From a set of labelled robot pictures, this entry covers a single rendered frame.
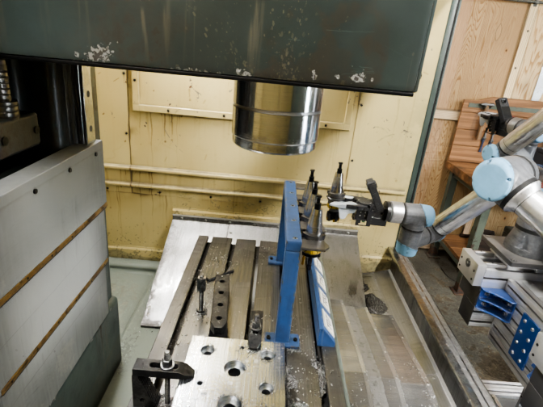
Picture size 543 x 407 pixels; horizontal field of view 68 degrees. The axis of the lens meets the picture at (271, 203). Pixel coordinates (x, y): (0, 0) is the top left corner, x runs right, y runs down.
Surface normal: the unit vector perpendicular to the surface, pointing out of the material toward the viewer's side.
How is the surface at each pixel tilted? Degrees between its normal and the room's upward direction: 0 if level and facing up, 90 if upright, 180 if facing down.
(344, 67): 90
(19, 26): 90
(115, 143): 90
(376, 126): 88
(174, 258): 25
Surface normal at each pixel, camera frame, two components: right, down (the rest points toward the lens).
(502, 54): -0.03, 0.37
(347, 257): 0.07, -0.69
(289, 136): 0.25, 0.39
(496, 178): -0.87, 0.04
